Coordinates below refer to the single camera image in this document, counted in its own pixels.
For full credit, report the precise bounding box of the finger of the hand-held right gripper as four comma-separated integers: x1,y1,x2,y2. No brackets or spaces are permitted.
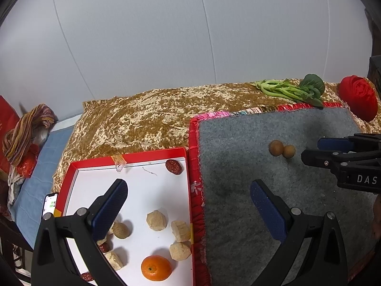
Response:
317,133,381,154
301,148,381,172

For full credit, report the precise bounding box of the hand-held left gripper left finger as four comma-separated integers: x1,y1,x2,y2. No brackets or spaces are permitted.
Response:
31,179,128,286

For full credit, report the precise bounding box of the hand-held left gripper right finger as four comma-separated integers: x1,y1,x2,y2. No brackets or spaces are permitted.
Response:
250,179,348,286

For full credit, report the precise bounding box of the red box white inside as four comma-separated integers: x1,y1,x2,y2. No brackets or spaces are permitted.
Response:
52,147,195,286

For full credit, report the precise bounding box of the long peeled sugarcane chunk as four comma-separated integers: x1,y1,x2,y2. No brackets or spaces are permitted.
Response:
104,251,124,271

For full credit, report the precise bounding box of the red round fabric object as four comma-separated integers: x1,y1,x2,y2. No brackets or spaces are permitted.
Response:
339,76,378,123

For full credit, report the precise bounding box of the smartphone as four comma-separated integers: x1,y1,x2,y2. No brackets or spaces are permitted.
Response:
42,193,59,216

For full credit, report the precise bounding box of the green leafy vegetable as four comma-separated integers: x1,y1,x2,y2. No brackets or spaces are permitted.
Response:
251,74,326,108

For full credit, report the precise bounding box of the grey felt mat red trim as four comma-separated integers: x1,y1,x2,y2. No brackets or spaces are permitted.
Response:
189,103,381,286

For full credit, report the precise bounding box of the orange mandarin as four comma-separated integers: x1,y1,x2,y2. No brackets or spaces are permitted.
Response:
141,255,173,281

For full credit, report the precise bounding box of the blue quilted cloth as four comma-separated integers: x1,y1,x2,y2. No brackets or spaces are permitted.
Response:
9,119,84,245

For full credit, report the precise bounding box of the dark box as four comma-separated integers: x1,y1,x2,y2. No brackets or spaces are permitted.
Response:
367,56,381,81

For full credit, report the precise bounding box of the orange-red plastic bag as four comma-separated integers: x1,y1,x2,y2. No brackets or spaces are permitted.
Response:
16,146,39,178

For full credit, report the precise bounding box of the golden velvet cloth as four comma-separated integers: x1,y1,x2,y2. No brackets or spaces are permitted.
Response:
52,79,370,194

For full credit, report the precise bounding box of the white cloth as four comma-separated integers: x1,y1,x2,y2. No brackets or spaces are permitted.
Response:
6,167,27,206

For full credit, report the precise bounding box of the dark wooden furniture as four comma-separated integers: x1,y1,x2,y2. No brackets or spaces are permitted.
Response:
0,211,33,275

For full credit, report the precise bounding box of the striped knitted scarf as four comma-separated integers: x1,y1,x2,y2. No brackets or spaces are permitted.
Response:
2,104,57,166

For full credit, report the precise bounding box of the red paper bag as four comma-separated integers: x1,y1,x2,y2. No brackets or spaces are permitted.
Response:
0,95,21,175

